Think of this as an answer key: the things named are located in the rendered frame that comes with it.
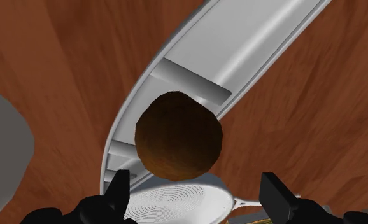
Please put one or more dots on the grey rounded object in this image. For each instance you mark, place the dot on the grey rounded object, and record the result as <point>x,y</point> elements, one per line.
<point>4,149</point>

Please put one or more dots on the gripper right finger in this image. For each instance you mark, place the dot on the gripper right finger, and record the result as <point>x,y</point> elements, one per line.
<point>278,198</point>

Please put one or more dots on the white mesh strainer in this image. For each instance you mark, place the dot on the white mesh strainer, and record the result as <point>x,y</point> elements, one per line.
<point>177,203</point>

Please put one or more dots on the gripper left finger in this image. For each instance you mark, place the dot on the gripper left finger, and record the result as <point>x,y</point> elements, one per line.
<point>117,198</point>

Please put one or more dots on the brown round ball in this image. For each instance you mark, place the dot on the brown round ball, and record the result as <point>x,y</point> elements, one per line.
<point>178,136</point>

